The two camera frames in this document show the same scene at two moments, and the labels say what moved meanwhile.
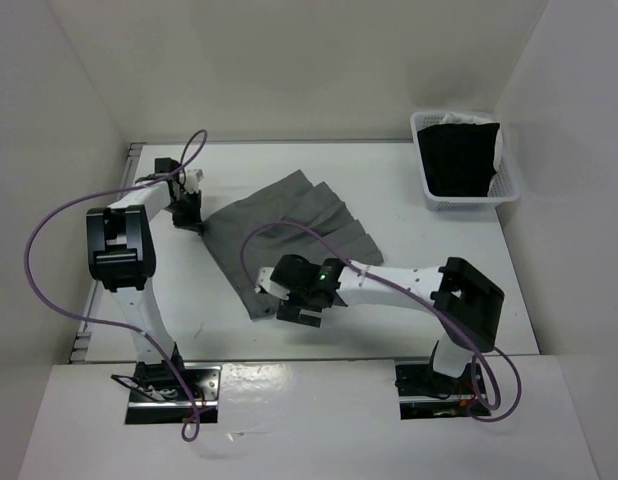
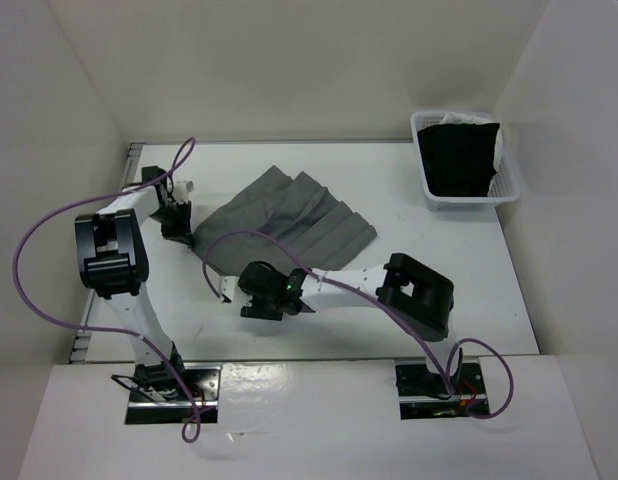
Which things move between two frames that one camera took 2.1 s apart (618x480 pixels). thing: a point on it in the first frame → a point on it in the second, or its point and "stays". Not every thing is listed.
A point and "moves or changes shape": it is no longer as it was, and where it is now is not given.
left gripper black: (193, 220) → (183, 231)
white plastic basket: (422, 119) stays
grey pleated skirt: (293, 217) moves or changes shape
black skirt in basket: (459, 159) stays
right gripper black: (291, 310) → (257, 310)
